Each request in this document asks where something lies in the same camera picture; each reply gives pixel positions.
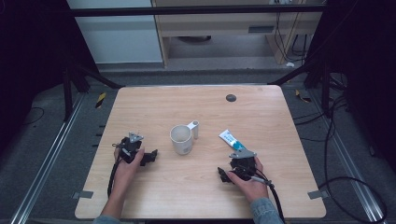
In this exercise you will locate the light wooden desk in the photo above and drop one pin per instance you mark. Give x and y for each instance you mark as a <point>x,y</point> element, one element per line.
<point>218,23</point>

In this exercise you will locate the person's right hand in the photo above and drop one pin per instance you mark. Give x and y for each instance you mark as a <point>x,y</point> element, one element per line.
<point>252,188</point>

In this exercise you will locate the yellow and black tape strip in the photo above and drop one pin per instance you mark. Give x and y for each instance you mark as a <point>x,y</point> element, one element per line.
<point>100,100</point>
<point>302,96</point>

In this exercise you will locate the black metal stand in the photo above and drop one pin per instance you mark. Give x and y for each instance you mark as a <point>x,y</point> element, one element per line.
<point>325,90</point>
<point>67,93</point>

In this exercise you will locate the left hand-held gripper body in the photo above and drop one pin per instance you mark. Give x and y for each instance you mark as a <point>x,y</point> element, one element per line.
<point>130,148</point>

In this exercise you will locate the grey table bracket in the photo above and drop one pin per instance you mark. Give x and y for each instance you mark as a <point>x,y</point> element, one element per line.
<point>318,194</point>
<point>82,194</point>

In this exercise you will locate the black horizontal frame bar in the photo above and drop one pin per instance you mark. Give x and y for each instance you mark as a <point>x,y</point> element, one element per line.
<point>186,11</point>

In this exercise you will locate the person's left hand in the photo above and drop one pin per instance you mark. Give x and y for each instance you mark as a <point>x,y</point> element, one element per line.
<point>126,172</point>

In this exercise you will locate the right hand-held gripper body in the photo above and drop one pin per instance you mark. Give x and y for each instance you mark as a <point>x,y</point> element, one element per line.
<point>243,163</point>

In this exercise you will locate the aluminium floor rail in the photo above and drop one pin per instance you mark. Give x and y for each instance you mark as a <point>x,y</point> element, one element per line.
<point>351,168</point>
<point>49,155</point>

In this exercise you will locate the white and blue toothpaste tube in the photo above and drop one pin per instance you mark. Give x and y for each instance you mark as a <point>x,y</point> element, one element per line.
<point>232,140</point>

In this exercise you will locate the small white floor object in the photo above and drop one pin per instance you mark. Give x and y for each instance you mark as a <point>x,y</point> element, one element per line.
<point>289,64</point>

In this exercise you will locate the white cabinet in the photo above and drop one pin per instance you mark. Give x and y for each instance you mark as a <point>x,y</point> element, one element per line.
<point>118,40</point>

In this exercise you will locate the dark curtain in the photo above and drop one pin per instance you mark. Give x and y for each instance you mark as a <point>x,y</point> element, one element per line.
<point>367,77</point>
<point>28,62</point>

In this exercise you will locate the grey round table grommet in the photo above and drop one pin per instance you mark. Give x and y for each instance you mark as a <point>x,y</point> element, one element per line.
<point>231,98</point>

